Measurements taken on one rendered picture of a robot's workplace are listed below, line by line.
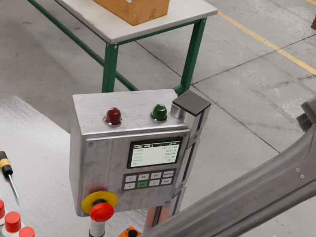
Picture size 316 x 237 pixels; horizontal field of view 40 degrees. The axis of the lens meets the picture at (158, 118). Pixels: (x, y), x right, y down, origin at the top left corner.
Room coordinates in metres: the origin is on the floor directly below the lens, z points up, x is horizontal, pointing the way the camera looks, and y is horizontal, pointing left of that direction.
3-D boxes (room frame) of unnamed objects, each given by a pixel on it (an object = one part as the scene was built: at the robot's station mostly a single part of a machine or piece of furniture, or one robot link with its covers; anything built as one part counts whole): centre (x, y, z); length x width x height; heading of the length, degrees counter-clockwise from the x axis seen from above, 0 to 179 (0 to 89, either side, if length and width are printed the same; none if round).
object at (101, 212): (0.43, 0.06, 1.33); 0.04 x 0.03 x 0.04; 114
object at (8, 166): (0.85, 0.41, 0.84); 0.20 x 0.03 x 0.03; 37
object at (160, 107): (0.50, 0.00, 1.49); 0.03 x 0.03 x 0.02
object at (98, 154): (0.51, 0.04, 1.38); 0.17 x 0.10 x 0.19; 114
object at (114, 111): (0.48, 0.06, 1.49); 0.03 x 0.03 x 0.02
